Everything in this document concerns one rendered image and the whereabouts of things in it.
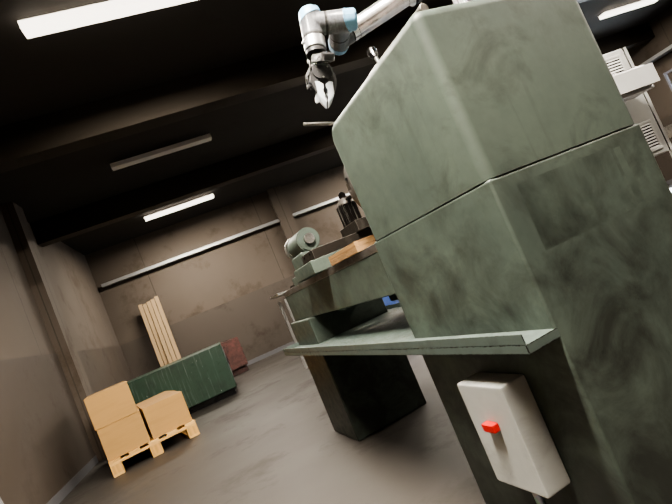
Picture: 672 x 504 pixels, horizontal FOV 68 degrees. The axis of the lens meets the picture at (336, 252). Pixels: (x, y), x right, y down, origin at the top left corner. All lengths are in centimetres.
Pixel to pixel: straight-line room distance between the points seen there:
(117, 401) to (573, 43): 448
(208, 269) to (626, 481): 932
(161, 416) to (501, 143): 437
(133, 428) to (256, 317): 542
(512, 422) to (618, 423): 21
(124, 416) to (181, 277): 542
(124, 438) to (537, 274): 436
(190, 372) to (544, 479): 573
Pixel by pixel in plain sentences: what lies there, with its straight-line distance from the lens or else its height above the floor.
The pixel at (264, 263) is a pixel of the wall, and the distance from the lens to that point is 1013.
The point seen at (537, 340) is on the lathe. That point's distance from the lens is 105.
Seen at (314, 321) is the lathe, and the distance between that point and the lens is 261.
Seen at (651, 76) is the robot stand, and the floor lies 103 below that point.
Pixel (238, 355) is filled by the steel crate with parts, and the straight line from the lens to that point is 894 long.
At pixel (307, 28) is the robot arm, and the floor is 161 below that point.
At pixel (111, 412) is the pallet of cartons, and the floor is 52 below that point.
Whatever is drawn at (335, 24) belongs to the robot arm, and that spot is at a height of 159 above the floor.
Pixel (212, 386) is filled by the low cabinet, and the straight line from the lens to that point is 668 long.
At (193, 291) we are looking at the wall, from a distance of 1004.
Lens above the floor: 79
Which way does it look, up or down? 3 degrees up
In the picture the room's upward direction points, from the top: 23 degrees counter-clockwise
